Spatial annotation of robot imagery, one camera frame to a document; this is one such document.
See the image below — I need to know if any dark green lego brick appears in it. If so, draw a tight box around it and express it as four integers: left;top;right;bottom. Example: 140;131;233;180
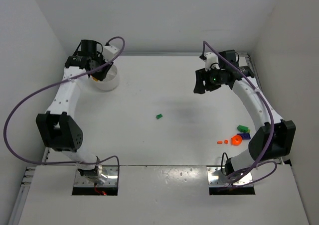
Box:
237;125;250;133

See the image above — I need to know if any orange round lego piece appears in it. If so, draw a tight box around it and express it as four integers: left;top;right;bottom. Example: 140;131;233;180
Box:
231;135;243;146

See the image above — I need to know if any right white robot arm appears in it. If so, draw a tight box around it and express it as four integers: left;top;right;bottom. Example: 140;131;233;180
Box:
193;50;296;183

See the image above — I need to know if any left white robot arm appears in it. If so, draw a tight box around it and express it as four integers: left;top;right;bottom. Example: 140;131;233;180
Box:
36;40;119;183

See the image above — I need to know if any white divided round container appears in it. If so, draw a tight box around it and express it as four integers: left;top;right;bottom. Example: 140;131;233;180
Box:
93;65;120;92

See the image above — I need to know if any blue lego brick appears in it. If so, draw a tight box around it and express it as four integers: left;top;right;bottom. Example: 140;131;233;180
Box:
237;133;251;140

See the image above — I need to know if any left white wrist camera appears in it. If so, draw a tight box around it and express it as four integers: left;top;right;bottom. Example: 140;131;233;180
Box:
102;45;119;62

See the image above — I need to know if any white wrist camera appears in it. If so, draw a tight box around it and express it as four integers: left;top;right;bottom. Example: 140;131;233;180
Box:
199;52;219;71
102;45;119;62

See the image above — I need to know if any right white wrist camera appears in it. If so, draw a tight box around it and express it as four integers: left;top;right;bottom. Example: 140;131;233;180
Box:
199;52;219;71

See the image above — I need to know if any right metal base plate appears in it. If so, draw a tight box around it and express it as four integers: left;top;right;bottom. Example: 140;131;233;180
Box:
206;166;253;188

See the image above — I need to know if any metal base plate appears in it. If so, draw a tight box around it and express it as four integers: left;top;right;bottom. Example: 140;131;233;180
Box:
206;166;253;188
74;165;118;188

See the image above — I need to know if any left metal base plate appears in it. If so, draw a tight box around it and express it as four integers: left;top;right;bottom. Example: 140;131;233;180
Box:
74;165;118;188

